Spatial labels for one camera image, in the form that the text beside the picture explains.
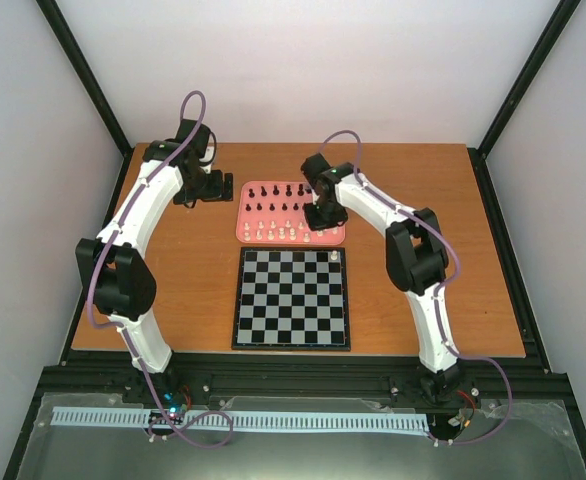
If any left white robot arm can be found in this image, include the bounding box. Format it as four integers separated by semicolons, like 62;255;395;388
75;119;233;403

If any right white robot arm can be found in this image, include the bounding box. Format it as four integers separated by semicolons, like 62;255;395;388
301;153;460;404

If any pink plastic tray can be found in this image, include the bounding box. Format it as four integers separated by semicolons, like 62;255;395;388
236;181;346;246

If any black white chessboard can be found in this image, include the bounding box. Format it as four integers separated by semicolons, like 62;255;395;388
231;247;351;352

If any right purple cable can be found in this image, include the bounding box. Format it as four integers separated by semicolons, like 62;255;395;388
317;130;516;447

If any purple cable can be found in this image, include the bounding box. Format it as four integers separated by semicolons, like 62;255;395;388
86;90;235;448
317;130;516;447

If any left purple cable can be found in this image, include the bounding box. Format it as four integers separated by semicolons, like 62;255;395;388
86;90;235;448

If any black aluminium frame rail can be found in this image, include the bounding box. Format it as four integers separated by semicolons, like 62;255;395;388
37;349;574;406

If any light blue slotted cable duct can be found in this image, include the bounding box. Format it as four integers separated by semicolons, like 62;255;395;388
50;406;429;436

